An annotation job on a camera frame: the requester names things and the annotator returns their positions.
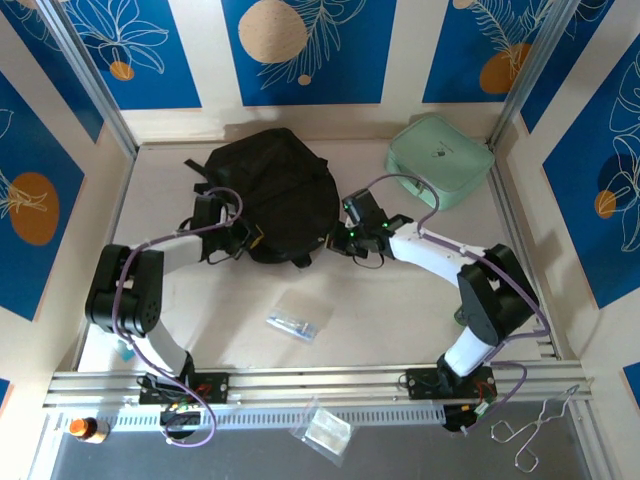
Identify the black backpack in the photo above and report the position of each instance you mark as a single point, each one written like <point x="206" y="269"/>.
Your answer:
<point x="280" y="190"/>

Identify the clear plastic bag with pens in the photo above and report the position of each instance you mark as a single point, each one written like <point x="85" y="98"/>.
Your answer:
<point x="295" y="325"/>

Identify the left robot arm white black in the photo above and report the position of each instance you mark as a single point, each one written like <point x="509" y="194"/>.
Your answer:
<point x="180" y="250"/>

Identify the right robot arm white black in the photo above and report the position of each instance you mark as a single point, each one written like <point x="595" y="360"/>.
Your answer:
<point x="425" y="250"/>

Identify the mint green zip case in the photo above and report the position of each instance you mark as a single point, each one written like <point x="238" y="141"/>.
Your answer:
<point x="440" y="155"/>

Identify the small green bottle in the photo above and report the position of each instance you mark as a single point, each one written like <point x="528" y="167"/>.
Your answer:
<point x="457" y="316"/>

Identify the light blue snack packet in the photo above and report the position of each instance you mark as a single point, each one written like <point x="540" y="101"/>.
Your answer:
<point x="126" y="351"/>

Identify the clear bag with white pad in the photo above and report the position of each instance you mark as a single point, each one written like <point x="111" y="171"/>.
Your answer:
<point x="327" y="430"/>

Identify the brown bottle with orange cap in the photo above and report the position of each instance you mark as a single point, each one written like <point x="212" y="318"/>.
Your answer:
<point x="87" y="430"/>

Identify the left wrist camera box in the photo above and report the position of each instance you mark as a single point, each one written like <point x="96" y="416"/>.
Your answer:
<point x="222" y="214"/>

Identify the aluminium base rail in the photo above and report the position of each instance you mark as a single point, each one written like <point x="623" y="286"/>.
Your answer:
<point x="320" y="382"/>

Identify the aluminium frame post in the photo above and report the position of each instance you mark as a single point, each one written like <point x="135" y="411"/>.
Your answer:
<point x="526" y="75"/>
<point x="87" y="75"/>

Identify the aluminium side rail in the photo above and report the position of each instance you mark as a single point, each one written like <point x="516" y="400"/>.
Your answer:
<point x="547" y="350"/>

